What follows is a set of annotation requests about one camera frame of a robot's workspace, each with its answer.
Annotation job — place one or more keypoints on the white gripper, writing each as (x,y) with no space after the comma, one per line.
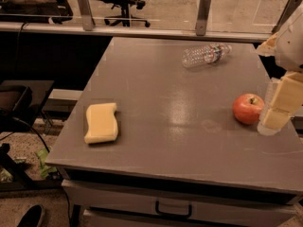
(292,49)

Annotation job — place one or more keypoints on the red apple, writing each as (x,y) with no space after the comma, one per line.
(247,108)

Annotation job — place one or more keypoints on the yellow sponge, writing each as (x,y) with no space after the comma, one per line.
(102,124)

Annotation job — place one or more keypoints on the clear plastic water bottle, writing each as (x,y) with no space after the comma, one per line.
(205,54)

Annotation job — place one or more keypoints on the green snack bag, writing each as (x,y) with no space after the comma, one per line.
(45,170)

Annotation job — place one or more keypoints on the black side stand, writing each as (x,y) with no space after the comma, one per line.
(21,101)

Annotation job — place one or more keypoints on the black shoe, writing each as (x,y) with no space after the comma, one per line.
(33,217)

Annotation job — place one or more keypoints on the right metal rail post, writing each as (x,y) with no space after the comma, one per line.
(289,9)

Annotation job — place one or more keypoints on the metal rail post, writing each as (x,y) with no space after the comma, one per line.
(202,17)
(86,15)
(289,9)

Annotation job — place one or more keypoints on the middle metal rail post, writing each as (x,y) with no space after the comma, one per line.
(202,17)

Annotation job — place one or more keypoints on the left metal rail post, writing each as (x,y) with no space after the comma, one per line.
(86,15)

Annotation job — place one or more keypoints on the grey drawer with handle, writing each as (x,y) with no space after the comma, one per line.
(107,205)

